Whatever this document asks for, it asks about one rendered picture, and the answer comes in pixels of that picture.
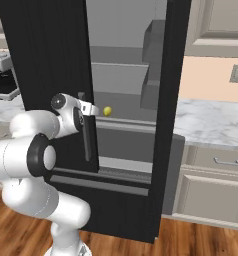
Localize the grey wall socket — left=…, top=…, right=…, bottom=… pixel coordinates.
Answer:
left=229, top=64, right=238, bottom=84

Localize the dark grey fridge door handle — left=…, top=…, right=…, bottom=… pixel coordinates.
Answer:
left=77, top=91, right=96, bottom=163

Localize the black fridge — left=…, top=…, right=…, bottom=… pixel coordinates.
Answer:
left=0, top=0, right=193, bottom=245

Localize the black freezer drawer front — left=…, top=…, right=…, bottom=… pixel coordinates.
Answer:
left=44, top=166, right=159, bottom=245

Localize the black fridge door with bins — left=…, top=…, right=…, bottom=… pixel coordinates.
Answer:
left=139, top=0, right=193, bottom=245

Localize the grey fridge shelf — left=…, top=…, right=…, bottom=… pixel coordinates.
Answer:
left=90, top=61, right=150, bottom=94

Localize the beige drawer front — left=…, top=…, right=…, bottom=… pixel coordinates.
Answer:
left=184, top=145, right=238, bottom=175

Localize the silver drawer handle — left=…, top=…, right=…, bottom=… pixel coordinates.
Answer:
left=213, top=156, right=238, bottom=167

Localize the silver and black stove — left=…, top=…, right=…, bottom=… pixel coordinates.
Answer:
left=0, top=49, right=21, bottom=102

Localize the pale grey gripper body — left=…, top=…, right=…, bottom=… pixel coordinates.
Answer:
left=89, top=104, right=101, bottom=118

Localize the beige cupboard door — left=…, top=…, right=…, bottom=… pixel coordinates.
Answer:
left=172, top=166, right=238, bottom=231

